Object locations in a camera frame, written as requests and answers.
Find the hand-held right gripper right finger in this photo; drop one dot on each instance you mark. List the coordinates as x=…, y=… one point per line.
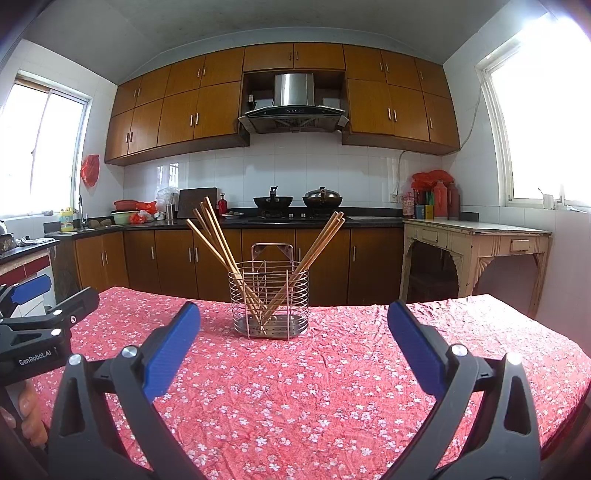
x=415, y=346

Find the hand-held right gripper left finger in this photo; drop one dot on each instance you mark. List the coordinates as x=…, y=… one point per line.
x=171, y=350

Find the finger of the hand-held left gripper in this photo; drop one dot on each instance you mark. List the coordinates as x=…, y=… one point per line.
x=78, y=302
x=32, y=288

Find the set of wooden chopsticks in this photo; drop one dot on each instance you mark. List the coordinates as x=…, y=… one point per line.
x=214, y=230

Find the person's left hand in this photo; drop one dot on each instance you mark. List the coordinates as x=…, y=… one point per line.
x=32, y=415

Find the red white tiled counter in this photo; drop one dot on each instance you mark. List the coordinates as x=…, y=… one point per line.
x=27, y=265

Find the grey cloth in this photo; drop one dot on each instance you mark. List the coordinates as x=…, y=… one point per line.
x=34, y=240

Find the yellow detergent bottle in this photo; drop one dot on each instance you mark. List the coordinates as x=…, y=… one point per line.
x=66, y=221

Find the brown wooden base cabinets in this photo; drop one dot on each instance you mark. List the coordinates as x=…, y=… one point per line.
x=157, y=258

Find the metal faucet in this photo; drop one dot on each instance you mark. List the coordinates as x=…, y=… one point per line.
x=81, y=212

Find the green basin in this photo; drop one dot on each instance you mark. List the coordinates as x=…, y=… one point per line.
x=122, y=218

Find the crumpled red plastic bag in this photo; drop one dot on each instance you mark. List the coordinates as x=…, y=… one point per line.
x=141, y=214

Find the red basin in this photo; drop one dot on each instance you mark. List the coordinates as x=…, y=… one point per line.
x=125, y=205

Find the beige wooden side table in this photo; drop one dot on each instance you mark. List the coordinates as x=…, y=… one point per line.
x=471, y=235

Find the red floral tablecloth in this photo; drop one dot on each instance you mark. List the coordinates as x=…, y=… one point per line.
x=300, y=392

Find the hanging red plastic bag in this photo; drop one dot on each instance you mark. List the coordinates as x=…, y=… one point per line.
x=91, y=170

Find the metal canister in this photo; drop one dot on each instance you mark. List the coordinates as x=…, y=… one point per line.
x=171, y=208

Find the black kitchen countertop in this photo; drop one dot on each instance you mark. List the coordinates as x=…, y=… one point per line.
x=369, y=221

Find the yellow blue box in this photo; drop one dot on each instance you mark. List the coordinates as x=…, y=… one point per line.
x=425, y=212

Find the white plastic bag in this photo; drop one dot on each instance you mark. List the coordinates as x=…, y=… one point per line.
x=164, y=196

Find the pink bottle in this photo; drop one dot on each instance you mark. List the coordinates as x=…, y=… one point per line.
x=408, y=205

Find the red plastic oil bottle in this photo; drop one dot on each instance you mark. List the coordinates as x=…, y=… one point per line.
x=441, y=201
x=454, y=201

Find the dark cutting board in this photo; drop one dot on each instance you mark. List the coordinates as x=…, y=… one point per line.
x=189, y=203

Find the plate of food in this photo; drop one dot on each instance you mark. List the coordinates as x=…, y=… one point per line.
x=232, y=214

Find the small red bottle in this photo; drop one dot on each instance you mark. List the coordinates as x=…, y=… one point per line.
x=222, y=205

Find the red bag over bottles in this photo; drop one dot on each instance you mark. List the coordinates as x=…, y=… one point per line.
x=431, y=177

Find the black gas stove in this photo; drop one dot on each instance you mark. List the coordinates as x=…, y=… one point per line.
x=300, y=217

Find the black wok with lid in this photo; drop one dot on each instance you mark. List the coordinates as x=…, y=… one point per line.
x=323, y=198

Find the small white cup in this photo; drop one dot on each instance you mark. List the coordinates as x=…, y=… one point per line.
x=547, y=201

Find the steel range hood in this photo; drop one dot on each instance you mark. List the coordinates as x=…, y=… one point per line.
x=294, y=90

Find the window with white frame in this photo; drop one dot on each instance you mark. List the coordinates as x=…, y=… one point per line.
x=41, y=152
x=540, y=129

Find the brown wooden wall cabinet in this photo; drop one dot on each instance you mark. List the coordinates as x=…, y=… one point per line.
x=295, y=56
x=392, y=106
x=175, y=110

